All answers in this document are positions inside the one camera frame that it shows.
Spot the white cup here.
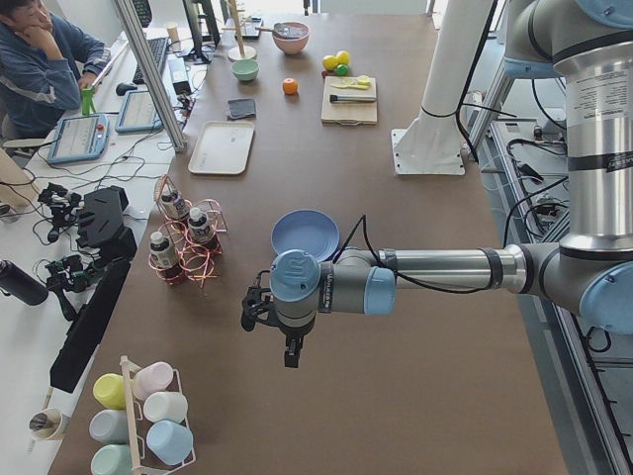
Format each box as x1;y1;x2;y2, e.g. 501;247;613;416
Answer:
143;391;189;424

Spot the person in blue jacket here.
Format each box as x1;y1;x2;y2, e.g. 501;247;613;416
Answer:
1;1;111;139

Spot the grey cup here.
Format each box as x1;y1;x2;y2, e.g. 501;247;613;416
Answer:
89;409;129;444

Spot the light blue cup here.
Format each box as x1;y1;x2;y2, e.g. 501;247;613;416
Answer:
145;420;194;465

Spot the black foam holder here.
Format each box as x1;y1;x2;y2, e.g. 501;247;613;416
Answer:
76;185;137;262

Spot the green lime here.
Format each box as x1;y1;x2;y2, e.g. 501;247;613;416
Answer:
333;63;349;76

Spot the copper wire bottle rack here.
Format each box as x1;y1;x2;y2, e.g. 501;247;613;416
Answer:
148;174;227;287

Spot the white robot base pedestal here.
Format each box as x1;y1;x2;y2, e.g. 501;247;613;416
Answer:
392;0;497;175

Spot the aluminium frame post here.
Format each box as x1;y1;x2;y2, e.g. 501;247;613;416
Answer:
114;0;186;152

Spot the black computer mouse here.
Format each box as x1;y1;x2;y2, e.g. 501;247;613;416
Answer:
115;82;137;97

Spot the silver cylindrical knife handle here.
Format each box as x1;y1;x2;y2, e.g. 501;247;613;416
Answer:
328;94;377;104

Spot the paper cup with items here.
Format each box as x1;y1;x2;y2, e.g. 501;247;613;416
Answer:
29;408;69;441

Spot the black water bottle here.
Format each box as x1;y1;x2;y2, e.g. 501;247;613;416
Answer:
1;259;48;306

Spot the yellow plastic knife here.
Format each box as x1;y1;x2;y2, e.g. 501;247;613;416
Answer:
330;81;371;90

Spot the dark drink bottle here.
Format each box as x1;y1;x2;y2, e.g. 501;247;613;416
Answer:
150;231;179;269
160;190;189;220
188;207;214;244

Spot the pink cup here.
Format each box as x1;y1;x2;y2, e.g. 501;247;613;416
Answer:
132;361;174;401

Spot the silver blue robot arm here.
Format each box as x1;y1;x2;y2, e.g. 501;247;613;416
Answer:
241;1;632;367

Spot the orange fruit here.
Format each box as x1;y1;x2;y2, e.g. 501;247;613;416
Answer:
282;77;299;96

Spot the green bowl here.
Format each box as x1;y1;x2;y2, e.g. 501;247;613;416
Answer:
231;59;259;82

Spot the pink bowl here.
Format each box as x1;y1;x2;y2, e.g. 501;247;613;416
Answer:
272;22;310;55

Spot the black keyboard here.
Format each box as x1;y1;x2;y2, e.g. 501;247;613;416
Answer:
132;37;169;85

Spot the wooden mug tree stand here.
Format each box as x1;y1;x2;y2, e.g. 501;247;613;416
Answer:
224;0;257;62

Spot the yellow cup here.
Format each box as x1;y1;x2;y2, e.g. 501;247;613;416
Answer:
93;373;126;410

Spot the blue teach pendant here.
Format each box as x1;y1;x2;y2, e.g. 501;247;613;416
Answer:
115;90;163;135
46;114;109;164

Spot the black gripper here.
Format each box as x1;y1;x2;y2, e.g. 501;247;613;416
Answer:
240;270;305;367

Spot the mint green cup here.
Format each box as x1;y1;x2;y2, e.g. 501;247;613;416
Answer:
90;444;133;475

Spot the wooden cutting board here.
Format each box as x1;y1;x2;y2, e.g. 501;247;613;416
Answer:
320;76;378;126

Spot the blue round plate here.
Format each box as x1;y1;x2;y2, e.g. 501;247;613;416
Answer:
271;209;340;262

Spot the grey folded cloth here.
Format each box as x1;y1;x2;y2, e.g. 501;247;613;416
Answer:
227;98;256;120

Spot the cream rectangular tray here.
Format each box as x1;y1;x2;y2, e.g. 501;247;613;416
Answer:
188;121;255;175

